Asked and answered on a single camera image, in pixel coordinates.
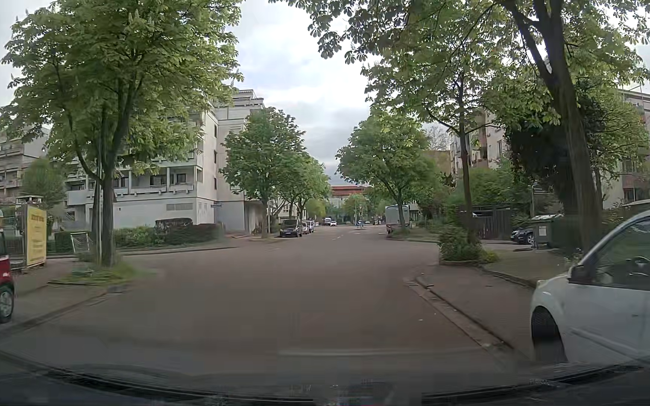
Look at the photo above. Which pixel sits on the large green tree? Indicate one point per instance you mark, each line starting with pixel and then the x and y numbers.
pixel 116 84

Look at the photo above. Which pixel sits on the lamp post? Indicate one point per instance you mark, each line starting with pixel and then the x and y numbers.
pixel 99 186

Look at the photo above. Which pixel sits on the paved pavement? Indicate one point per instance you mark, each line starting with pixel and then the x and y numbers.
pixel 488 299
pixel 48 287

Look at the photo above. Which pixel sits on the grey bin enclosure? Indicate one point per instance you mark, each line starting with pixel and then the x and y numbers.
pixel 545 230

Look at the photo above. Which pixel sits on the dark parked car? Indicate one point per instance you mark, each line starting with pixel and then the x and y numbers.
pixel 290 228

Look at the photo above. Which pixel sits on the red-roofed building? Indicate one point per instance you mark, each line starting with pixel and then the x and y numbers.
pixel 347 191

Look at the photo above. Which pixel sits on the thick-trunked large tree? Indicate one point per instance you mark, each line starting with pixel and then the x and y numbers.
pixel 573 141

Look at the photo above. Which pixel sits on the white apartment building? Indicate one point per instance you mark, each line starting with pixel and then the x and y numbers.
pixel 189 186

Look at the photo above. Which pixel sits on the green bush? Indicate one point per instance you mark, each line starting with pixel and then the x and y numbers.
pixel 460 245

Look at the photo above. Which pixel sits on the grey asphalt road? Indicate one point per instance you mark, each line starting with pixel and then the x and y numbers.
pixel 302 293

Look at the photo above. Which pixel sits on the green hedge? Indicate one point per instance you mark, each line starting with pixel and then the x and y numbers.
pixel 167 233

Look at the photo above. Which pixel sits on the metal mesh fence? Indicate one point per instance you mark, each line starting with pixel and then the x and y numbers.
pixel 80 242

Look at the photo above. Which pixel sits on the dark wooden fence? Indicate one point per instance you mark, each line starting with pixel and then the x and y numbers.
pixel 491 223

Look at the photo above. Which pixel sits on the row of parked cars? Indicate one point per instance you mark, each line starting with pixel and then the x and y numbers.
pixel 309 225

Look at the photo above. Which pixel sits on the car's own bonnet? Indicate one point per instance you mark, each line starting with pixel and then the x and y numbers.
pixel 325 389

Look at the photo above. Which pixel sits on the grey balconied building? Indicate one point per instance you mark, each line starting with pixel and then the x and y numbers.
pixel 3 163

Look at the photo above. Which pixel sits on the beige apartment building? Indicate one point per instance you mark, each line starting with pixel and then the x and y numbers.
pixel 641 146

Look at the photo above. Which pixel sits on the yellow billboard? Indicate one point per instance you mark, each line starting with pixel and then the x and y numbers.
pixel 35 235

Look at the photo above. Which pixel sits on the white car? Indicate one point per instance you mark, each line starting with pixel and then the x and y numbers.
pixel 613 304

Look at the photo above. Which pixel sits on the tall tree with dark trunk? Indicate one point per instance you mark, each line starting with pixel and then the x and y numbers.
pixel 449 79

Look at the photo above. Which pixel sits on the grey van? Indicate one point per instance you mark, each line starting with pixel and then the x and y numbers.
pixel 396 217

